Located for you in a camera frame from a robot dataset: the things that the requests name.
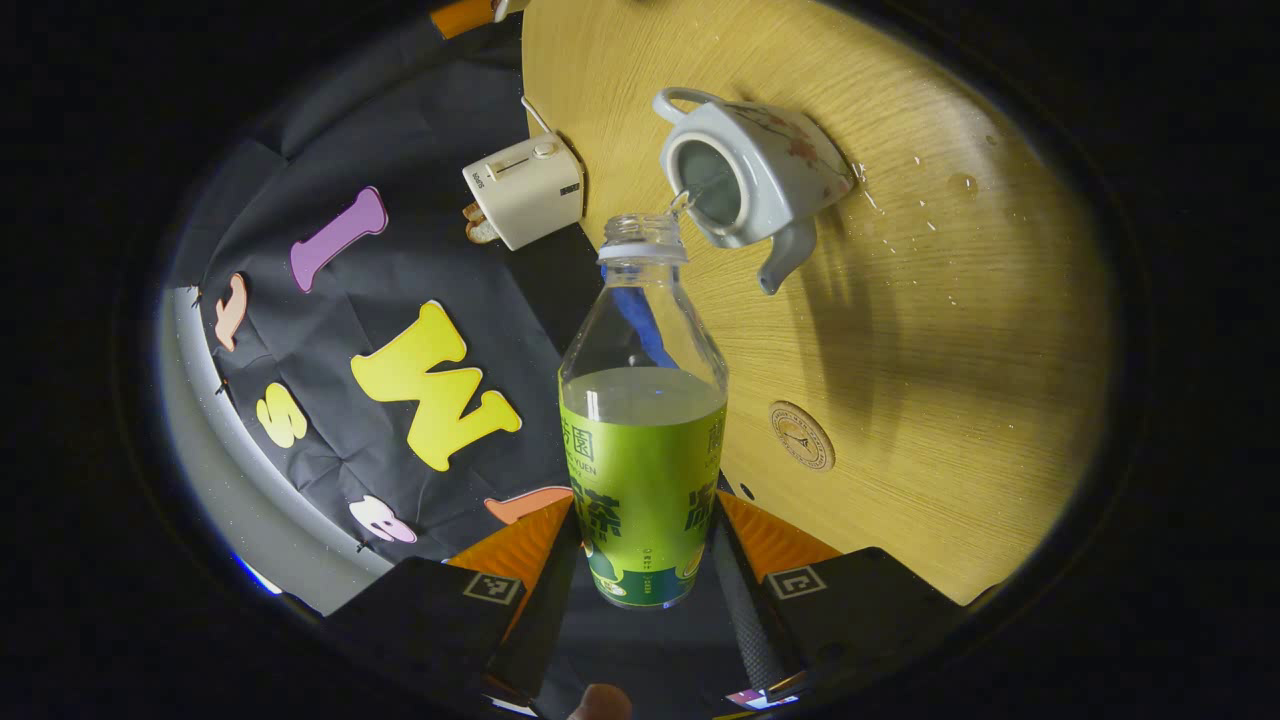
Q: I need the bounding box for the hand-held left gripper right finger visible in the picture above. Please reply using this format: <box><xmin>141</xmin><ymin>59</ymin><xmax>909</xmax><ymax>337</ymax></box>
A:
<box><xmin>710</xmin><ymin>489</ymin><xmax>969</xmax><ymax>696</ymax></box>

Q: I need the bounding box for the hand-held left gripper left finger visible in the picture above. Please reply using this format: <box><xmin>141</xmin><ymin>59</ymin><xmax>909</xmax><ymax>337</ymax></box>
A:
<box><xmin>318</xmin><ymin>495</ymin><xmax>583</xmax><ymax>706</ymax></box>

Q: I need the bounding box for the green label water bottle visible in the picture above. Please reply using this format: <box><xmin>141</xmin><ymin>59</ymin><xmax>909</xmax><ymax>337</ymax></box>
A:
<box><xmin>557</xmin><ymin>212</ymin><xmax>730</xmax><ymax>610</ymax></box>

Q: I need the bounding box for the round wooden coaster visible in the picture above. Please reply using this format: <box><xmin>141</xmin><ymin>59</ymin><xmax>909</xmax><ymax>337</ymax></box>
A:
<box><xmin>768</xmin><ymin>400</ymin><xmax>837</xmax><ymax>472</ymax></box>

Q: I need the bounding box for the white floral teacup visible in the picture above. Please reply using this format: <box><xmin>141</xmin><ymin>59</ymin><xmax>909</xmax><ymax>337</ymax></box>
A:
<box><xmin>652</xmin><ymin>86</ymin><xmax>859</xmax><ymax>297</ymax></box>

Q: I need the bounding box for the white toaster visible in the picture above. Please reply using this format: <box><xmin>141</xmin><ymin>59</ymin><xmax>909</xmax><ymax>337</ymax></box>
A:
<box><xmin>461</xmin><ymin>131</ymin><xmax>587</xmax><ymax>252</ymax></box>

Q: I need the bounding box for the blue folded towel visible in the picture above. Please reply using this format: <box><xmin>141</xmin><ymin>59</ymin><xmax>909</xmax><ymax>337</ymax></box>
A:
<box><xmin>603</xmin><ymin>264</ymin><xmax>681</xmax><ymax>370</ymax></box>

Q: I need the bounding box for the black backdrop cloth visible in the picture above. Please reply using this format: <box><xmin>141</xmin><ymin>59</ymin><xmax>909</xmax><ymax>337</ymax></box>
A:
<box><xmin>165</xmin><ymin>10</ymin><xmax>606</xmax><ymax>566</ymax></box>

